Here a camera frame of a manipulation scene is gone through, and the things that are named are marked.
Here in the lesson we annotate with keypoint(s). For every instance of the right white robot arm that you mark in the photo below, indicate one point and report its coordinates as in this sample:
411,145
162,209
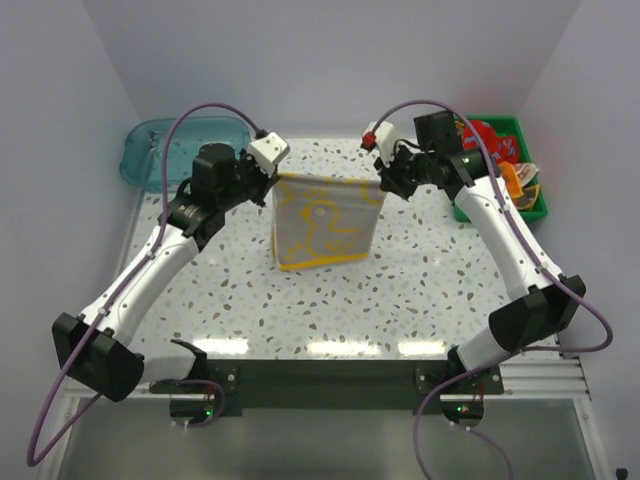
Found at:
542,299

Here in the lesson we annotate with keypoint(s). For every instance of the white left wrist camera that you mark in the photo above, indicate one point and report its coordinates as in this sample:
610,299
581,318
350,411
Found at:
268,152

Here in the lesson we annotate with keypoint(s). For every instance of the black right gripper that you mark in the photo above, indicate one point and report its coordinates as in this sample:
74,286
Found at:
390,174

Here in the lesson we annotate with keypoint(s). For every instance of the orange patterned towel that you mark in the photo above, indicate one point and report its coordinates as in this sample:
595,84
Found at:
521,183

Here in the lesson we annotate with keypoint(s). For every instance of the red patterned towel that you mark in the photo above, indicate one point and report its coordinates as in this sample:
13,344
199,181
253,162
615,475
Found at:
502,148

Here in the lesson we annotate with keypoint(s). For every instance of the aluminium frame rail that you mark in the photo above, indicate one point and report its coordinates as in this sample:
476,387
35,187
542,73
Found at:
547,379

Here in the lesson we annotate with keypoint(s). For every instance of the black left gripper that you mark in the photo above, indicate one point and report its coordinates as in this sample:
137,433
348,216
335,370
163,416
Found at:
264,180

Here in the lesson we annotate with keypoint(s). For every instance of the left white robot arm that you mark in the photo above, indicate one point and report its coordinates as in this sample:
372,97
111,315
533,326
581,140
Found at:
93,346

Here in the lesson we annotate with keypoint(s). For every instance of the yellow grey patterned towel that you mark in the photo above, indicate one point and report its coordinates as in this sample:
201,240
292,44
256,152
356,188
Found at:
323,221

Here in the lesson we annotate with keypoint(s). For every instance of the black metal base rail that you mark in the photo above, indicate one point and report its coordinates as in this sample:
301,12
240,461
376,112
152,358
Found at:
370,384

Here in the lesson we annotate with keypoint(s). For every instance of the green plastic crate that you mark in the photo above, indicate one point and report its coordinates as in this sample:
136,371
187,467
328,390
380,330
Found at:
509,125

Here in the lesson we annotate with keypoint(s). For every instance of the teal transparent plastic bin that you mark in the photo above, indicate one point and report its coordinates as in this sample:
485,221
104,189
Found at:
141,162

